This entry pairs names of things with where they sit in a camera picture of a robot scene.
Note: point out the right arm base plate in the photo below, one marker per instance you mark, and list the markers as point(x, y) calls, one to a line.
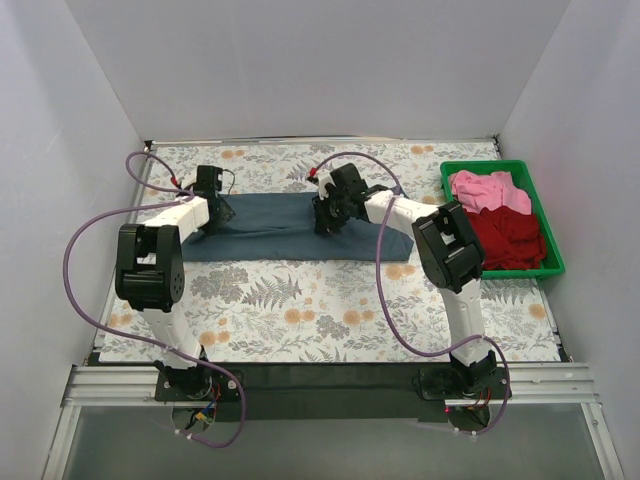
point(441, 382)

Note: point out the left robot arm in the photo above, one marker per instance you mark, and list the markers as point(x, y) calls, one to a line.
point(150, 276)

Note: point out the blue grey t shirt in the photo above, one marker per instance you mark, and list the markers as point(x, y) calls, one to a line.
point(281, 226)

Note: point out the floral table mat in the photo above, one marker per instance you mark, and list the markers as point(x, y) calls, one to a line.
point(290, 311)

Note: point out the green plastic bin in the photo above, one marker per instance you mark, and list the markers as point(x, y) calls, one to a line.
point(553, 264)

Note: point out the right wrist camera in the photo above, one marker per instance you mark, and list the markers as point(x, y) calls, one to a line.
point(324, 183)

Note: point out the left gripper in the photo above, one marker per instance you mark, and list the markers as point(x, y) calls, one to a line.
point(220, 213)

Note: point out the red t shirt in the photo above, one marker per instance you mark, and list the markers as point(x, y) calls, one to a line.
point(511, 240)

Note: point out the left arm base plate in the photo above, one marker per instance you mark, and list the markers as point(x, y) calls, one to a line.
point(196, 385)

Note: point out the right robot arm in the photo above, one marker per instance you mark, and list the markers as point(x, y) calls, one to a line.
point(450, 253)

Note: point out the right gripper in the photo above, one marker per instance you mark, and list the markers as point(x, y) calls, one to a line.
point(326, 218)

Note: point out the pink t shirt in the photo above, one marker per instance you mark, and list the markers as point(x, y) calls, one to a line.
point(477, 192)

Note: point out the aluminium frame rail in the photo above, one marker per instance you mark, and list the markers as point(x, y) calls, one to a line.
point(335, 421)

